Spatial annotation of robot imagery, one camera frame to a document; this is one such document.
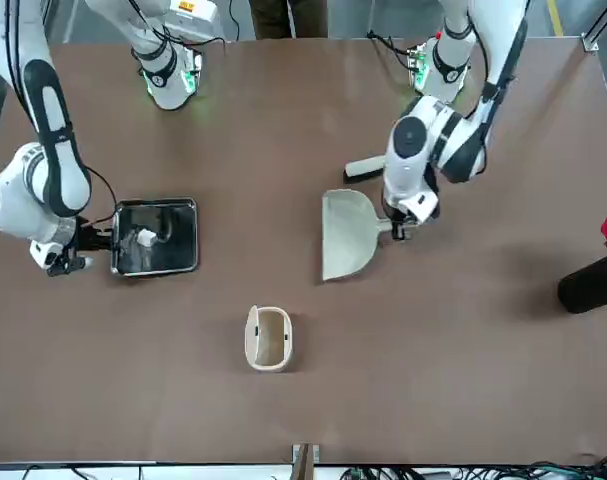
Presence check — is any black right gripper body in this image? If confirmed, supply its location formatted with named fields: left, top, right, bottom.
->
left=71, top=222, right=104, bottom=253

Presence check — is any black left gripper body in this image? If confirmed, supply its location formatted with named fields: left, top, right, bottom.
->
left=381, top=185, right=410, bottom=224

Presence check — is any beige plastic dustpan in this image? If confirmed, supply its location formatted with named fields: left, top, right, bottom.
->
left=320, top=188, right=413, bottom=284

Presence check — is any square metal tray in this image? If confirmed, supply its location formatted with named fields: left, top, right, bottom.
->
left=109, top=197, right=200, bottom=278

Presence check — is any beige hand brush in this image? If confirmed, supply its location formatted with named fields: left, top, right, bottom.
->
left=342, top=153, right=388, bottom=184

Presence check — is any beige bin with lid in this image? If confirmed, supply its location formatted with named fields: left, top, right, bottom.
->
left=244, top=304, right=296, bottom=374

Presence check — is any black cylindrical vase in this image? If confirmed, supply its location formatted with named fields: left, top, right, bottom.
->
left=556, top=253, right=607, bottom=315

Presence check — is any aluminium profile post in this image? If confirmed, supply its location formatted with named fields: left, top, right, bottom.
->
left=291, top=442, right=324, bottom=480

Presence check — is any aluminium frame corner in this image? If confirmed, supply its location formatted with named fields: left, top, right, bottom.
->
left=580, top=0, right=607, bottom=52

